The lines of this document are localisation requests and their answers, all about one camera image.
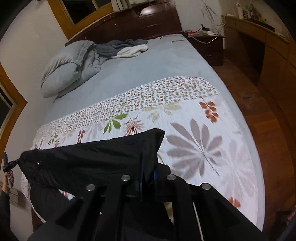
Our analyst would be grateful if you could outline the black pants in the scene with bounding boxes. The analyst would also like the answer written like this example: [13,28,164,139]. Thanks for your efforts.
[18,128,165,221]

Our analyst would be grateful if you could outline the person's left hand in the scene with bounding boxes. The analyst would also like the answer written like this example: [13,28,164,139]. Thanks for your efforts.
[2,170,14,194]

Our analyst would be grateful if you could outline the floral quilted bedspread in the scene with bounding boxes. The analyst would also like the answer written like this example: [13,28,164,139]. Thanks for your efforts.
[32,77,258,223]

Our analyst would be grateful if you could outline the wooden framed side window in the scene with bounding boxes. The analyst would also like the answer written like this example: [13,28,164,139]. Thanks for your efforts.
[1,65,28,161]

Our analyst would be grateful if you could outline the grey pillow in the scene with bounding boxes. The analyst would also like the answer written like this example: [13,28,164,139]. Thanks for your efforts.
[41,63,81,98]

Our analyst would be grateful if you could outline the dark grey white blanket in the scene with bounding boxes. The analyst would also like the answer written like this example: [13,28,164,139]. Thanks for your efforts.
[95,39,149,58]

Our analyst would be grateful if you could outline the grey folded duvet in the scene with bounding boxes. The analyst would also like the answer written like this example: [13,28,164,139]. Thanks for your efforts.
[41,41,107,97]

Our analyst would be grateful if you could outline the dark wooden nightstand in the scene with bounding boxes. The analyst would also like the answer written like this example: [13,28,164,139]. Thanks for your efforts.
[183,31,224,66]

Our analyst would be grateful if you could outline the dark wooden headboard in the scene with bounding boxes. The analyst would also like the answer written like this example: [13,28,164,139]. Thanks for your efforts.
[65,1,182,46]

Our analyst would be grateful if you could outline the wooden framed rear window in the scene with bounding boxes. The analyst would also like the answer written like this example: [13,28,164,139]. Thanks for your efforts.
[48,0,113,40]

